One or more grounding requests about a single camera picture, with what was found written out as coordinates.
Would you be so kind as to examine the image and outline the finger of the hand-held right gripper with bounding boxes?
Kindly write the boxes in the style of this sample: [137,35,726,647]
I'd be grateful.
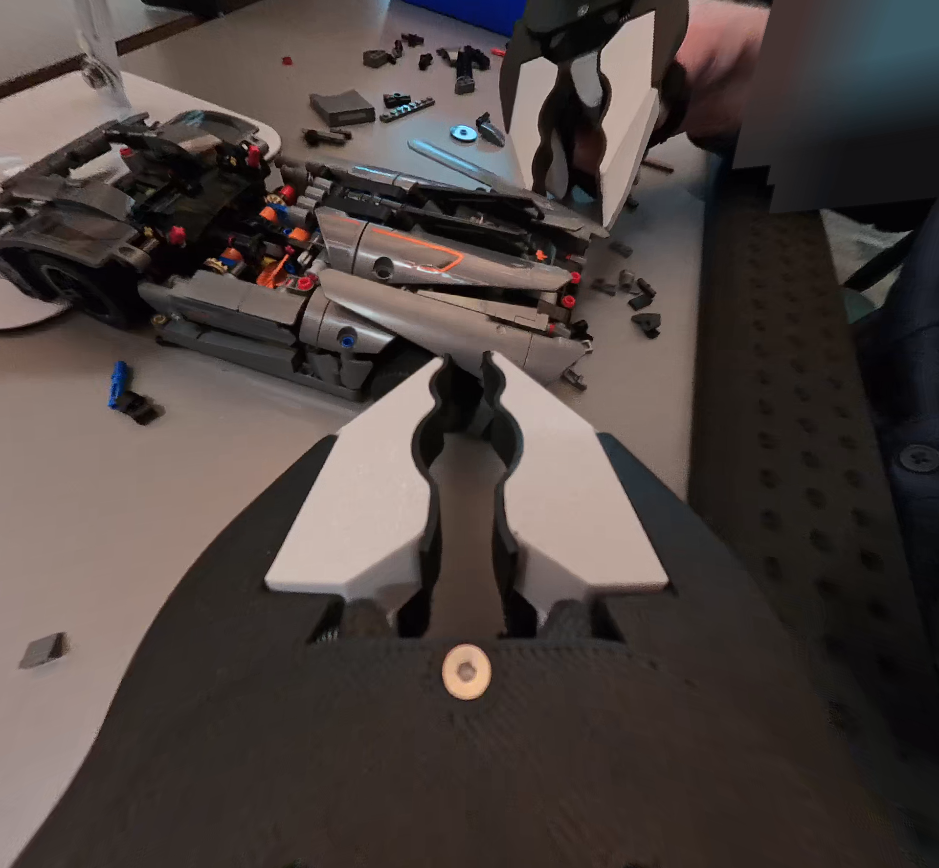
[585,9,661,232]
[508,49,584,200]

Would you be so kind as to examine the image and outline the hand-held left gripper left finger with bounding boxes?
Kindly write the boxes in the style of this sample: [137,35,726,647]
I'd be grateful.
[264,356,450,638]

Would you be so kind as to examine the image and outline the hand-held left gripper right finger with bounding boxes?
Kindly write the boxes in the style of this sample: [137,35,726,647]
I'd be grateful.
[480,350,670,638]

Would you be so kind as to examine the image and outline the grey lego car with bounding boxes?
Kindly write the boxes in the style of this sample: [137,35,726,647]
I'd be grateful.
[0,108,611,403]

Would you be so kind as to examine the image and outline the scattered black lego parts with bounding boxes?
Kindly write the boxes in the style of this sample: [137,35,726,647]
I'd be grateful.
[301,31,509,150]

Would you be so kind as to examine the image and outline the grey lego wedge block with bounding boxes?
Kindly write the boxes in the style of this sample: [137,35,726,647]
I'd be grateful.
[308,91,377,129]

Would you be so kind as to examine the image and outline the dark grey lego tile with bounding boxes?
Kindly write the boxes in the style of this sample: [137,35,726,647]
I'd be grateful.
[18,632,69,671]

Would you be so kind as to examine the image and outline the person's right hand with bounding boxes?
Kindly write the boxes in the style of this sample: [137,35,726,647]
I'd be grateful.
[660,0,767,150]

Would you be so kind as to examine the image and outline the black perforated pad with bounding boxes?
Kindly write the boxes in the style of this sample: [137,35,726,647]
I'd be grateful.
[688,167,939,759]

